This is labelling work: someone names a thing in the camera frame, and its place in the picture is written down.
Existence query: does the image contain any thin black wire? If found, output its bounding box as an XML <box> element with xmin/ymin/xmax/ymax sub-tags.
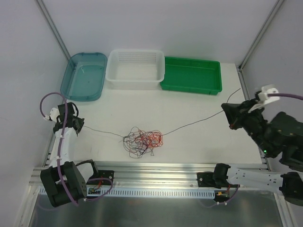
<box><xmin>82</xmin><ymin>88</ymin><xmax>241</xmax><ymax>139</ymax></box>

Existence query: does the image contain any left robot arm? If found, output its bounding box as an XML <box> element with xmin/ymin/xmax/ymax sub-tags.
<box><xmin>40</xmin><ymin>102</ymin><xmax>99</xmax><ymax>207</ymax></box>

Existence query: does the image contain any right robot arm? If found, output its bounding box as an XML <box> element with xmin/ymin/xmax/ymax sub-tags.
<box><xmin>212</xmin><ymin>99</ymin><xmax>303</xmax><ymax>206</ymax></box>

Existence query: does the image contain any translucent blue plastic bin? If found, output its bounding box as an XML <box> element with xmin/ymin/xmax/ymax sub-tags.
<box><xmin>60</xmin><ymin>52</ymin><xmax>107</xmax><ymax>102</ymax></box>

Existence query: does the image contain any green plastic tray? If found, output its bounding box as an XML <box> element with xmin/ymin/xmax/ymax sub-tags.
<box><xmin>160</xmin><ymin>57</ymin><xmax>223</xmax><ymax>95</ymax></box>

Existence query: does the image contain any white perforated plastic basket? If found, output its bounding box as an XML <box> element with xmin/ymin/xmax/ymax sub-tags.
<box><xmin>105</xmin><ymin>49</ymin><xmax>165</xmax><ymax>90</ymax></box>

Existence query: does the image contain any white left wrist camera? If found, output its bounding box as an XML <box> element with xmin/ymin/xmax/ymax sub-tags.
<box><xmin>44</xmin><ymin>108</ymin><xmax>60</xmax><ymax>122</ymax></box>

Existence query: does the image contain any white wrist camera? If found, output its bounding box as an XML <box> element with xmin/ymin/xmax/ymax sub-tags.
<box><xmin>44</xmin><ymin>108</ymin><xmax>60</xmax><ymax>122</ymax></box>
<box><xmin>248</xmin><ymin>84</ymin><xmax>280</xmax><ymax>113</ymax></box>

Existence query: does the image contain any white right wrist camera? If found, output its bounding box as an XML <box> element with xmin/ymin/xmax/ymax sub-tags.
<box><xmin>248</xmin><ymin>84</ymin><xmax>280</xmax><ymax>113</ymax></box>

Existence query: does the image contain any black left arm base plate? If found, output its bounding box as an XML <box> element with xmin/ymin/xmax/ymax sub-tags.
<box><xmin>97</xmin><ymin>170</ymin><xmax>115</xmax><ymax>186</ymax></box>

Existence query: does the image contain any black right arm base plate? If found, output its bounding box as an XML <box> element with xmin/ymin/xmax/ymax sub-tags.
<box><xmin>196</xmin><ymin>172</ymin><xmax>216</xmax><ymax>188</ymax></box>

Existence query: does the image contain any aluminium mounting rail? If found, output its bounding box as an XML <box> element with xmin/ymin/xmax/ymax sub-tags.
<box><xmin>30</xmin><ymin>160</ymin><xmax>270</xmax><ymax>190</ymax></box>

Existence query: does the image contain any slotted white cable duct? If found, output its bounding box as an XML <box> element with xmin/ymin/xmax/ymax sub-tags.
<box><xmin>37</xmin><ymin>188</ymin><xmax>216</xmax><ymax>199</ymax></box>

